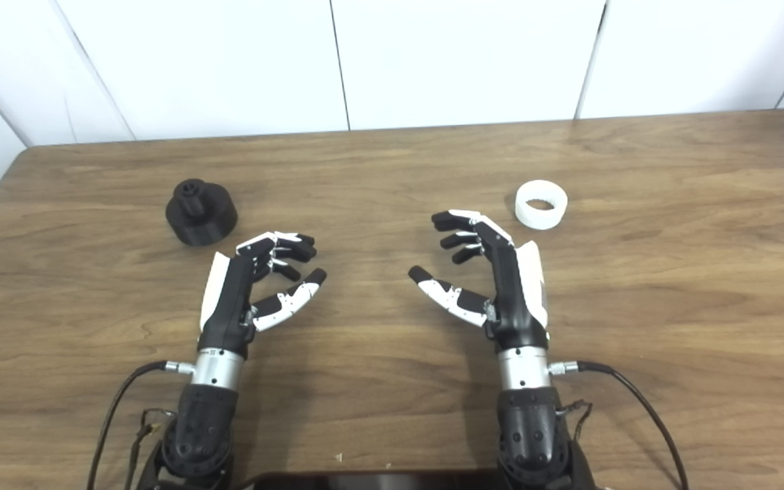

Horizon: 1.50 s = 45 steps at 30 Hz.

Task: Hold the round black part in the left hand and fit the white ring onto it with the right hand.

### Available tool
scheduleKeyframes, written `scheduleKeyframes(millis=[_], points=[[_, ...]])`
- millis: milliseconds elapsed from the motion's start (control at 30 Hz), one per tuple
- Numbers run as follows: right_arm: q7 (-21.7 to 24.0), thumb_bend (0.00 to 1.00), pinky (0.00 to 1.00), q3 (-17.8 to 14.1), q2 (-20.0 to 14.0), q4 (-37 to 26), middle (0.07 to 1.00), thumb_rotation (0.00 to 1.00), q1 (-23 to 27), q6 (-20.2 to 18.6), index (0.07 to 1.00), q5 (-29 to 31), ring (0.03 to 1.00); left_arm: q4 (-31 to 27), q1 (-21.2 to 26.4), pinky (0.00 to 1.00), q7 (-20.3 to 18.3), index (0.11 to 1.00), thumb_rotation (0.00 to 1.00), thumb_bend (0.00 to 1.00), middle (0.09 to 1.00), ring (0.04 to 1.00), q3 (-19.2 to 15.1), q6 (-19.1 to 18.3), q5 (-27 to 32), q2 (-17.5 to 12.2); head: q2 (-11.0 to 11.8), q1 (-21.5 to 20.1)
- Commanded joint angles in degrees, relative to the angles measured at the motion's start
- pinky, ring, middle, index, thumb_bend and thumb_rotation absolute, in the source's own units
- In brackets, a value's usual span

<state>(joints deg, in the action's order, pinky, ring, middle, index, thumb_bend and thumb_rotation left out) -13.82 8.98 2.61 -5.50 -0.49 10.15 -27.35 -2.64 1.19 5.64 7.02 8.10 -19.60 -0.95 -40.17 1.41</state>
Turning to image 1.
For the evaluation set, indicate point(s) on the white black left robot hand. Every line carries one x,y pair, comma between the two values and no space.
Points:
229,299

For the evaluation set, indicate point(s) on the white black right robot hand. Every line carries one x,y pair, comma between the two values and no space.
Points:
514,299

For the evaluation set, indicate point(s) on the round black stepped part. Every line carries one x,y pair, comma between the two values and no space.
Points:
201,218

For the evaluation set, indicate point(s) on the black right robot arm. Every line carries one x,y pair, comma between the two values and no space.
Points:
531,429

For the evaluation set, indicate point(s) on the dark robot torso edge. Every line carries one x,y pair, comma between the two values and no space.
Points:
371,482

